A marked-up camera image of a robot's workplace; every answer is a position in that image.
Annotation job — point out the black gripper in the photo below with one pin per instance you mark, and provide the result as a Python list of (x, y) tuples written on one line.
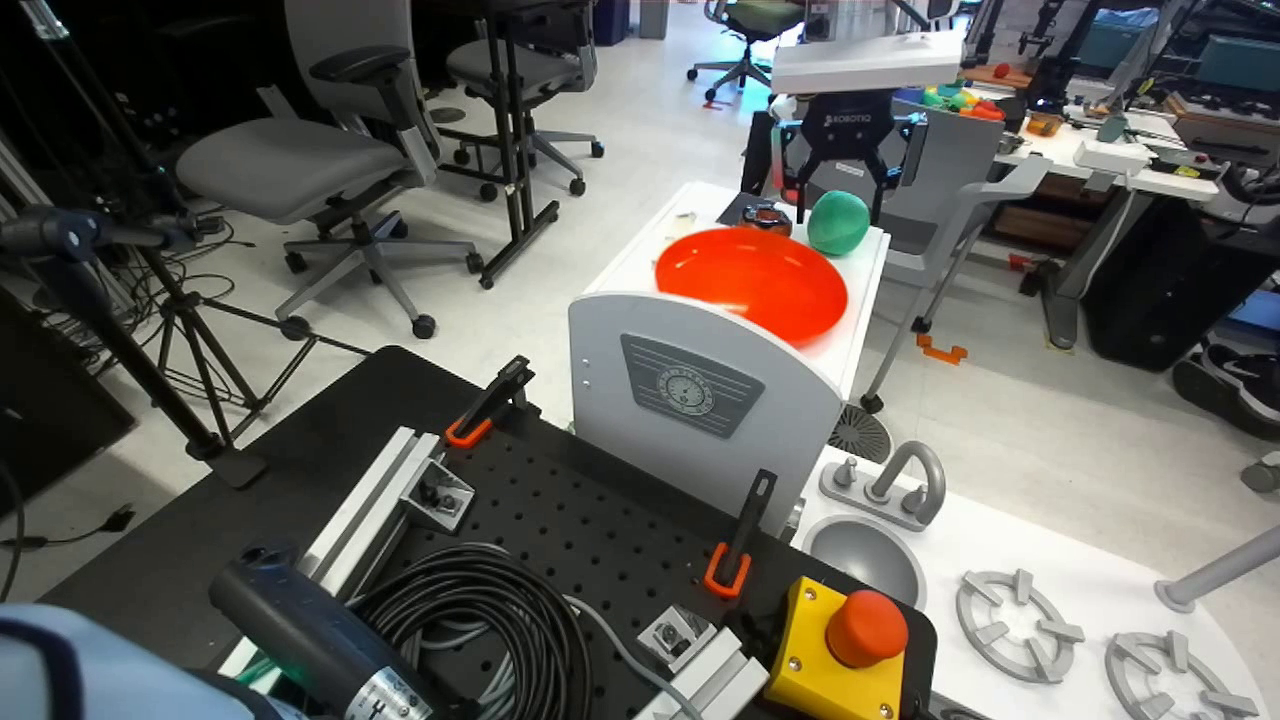
[(845, 124)]

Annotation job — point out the green round plush toy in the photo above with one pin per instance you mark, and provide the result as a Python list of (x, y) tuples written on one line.
[(837, 225)]

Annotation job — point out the colourful toy pile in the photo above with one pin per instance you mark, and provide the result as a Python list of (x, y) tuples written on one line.
[(962, 101)]

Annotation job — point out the white toy kitchen cabinet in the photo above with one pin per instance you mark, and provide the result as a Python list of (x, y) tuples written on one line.
[(640, 442)]

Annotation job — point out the grey chair with casters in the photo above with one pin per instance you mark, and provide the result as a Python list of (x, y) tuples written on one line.
[(955, 167)]

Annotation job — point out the orange plastic bowl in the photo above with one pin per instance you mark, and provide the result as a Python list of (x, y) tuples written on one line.
[(752, 286)]

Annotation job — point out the small orange floor tape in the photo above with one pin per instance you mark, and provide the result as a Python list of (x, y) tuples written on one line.
[(940, 350)]

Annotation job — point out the office chair green seat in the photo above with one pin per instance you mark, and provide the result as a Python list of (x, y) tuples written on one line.
[(744, 26)]

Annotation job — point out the white work table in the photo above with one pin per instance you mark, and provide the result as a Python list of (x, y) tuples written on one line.
[(1133, 154)]

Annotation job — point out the black desk leg stand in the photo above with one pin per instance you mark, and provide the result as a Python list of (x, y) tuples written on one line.
[(515, 203)]

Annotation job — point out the black computer tower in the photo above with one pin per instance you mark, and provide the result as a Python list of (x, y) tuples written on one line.
[(1161, 286)]

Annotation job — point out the grey padded office chair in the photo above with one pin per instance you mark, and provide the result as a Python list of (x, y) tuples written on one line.
[(515, 67)]

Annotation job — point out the yellow emergency stop button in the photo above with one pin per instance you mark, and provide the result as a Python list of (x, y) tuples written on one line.
[(814, 662)]

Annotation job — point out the aluminium extrusion bar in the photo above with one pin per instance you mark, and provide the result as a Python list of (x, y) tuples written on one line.
[(706, 681), (366, 514)]

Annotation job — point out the grey metal pole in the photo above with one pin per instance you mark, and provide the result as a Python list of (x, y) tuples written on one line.
[(1223, 572)]

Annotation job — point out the grey mesh office chair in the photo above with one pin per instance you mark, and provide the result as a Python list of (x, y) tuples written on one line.
[(280, 163)]

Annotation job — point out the dark blue cylinder device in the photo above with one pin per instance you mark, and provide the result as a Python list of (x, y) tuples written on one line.
[(304, 633)]

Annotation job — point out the black camera tripod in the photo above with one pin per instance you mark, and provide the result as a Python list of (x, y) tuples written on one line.
[(185, 332)]

